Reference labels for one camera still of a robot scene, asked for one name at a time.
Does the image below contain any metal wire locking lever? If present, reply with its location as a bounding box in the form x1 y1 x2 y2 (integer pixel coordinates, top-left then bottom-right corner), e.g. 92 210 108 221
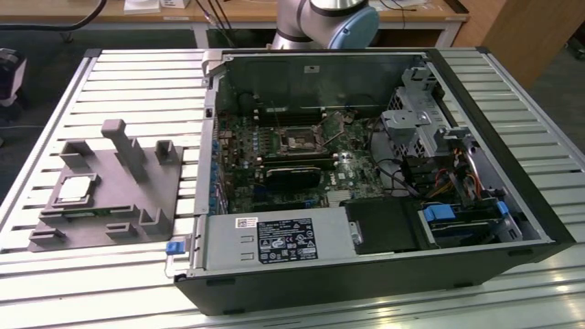
323 127 356 149

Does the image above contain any silver CPU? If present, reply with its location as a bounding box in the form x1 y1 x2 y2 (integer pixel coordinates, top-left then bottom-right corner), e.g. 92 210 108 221
58 176 98 202

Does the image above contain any CPU socket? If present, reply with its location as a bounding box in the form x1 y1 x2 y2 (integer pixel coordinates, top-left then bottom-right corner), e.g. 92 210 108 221
275 125 330 154

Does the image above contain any black RAM slot bank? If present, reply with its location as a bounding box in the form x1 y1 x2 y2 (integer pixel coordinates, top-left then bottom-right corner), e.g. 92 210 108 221
254 108 324 127
260 153 335 169

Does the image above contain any black graphics card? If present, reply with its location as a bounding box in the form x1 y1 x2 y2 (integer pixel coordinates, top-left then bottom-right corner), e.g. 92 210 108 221
263 166 326 188

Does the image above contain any small silver chipset heatsink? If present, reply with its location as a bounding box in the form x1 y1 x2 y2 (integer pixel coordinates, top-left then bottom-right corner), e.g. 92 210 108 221
326 190 350 207

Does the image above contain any green motherboard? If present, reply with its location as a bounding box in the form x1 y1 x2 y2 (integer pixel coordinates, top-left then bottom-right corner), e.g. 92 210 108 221
211 110 402 214

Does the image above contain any silver power supply unit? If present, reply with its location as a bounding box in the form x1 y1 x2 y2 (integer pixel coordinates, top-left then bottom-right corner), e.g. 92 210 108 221
186 205 367 277

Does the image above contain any metal drive cage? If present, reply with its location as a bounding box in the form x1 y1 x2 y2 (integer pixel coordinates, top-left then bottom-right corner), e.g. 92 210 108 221
380 66 482 160

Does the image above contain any hard disk in blue carrier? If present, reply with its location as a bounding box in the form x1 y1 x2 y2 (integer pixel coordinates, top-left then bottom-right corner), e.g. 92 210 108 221
423 203 503 248

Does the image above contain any black open PC case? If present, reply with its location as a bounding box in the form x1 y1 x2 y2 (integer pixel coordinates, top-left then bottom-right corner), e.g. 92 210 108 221
174 46 579 317

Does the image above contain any grey plastic parts rack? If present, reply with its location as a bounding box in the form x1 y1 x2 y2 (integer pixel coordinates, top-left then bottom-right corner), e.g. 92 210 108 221
27 118 187 254

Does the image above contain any green RAM stick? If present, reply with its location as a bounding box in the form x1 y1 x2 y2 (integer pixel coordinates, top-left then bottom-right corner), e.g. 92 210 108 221
63 209 114 219

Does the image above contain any wooden desk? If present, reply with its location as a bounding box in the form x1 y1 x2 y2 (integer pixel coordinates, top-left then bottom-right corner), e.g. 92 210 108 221
0 0 472 49

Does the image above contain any wooden cabinet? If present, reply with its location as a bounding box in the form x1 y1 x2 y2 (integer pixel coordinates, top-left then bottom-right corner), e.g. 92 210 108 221
451 0 585 90

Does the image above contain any pale grey case handle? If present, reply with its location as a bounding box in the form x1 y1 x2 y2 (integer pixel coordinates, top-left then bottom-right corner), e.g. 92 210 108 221
200 50 228 75

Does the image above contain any coloured power wire bundle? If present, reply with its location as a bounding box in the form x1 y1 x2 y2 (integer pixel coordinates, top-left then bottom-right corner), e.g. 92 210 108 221
427 147 487 206

